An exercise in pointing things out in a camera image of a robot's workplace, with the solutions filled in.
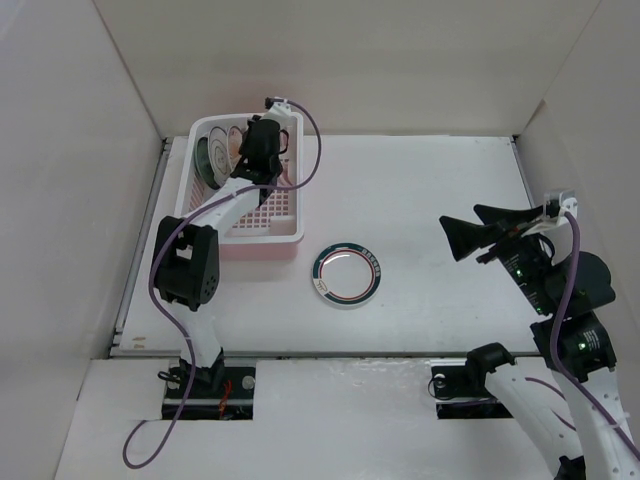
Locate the white plate with flower emblem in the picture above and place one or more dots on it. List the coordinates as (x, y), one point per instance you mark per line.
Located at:
(218, 157)

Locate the orange sunburst plate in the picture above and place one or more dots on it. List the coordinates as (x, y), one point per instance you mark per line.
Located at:
(234, 142)

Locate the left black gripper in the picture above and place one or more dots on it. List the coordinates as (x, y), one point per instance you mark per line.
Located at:
(244, 149)

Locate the pink plastic dish rack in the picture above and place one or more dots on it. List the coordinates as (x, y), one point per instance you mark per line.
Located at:
(273, 230)

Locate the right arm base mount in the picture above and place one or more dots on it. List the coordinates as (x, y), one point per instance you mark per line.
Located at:
(458, 398)

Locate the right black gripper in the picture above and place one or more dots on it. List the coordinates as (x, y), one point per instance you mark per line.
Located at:
(464, 237)

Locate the white plate green red rim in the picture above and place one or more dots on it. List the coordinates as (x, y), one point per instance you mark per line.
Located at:
(346, 275)

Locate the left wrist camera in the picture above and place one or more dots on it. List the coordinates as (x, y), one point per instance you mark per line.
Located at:
(277, 110)

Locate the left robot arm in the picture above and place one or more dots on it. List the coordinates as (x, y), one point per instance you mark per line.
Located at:
(185, 269)

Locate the dark teal patterned plate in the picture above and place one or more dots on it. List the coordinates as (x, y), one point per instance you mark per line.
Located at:
(202, 163)

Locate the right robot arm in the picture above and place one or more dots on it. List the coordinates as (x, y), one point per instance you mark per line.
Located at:
(595, 443)

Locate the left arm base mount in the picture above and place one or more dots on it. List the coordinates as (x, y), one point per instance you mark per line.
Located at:
(232, 400)

